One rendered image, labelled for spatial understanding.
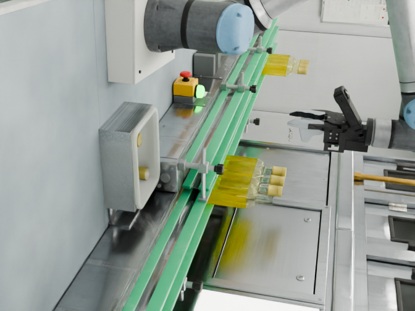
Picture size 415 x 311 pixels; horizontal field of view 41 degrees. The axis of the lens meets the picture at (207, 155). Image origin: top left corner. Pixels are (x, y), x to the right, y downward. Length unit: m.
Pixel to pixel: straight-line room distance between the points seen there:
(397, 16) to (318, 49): 6.34
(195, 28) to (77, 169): 0.42
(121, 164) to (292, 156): 1.05
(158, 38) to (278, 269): 0.72
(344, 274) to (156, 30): 0.84
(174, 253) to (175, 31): 0.53
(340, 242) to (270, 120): 6.35
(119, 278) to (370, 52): 6.58
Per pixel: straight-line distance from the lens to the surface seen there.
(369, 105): 7.85
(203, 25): 1.28
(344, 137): 1.43
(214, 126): 1.76
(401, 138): 1.43
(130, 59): 1.29
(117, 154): 1.31
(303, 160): 2.20
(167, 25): 1.30
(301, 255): 1.65
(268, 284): 1.54
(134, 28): 1.27
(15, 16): 0.97
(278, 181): 1.72
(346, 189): 1.99
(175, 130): 1.68
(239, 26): 1.27
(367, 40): 7.54
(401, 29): 1.26
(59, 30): 1.10
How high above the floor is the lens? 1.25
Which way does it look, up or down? 11 degrees down
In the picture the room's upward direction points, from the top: 97 degrees clockwise
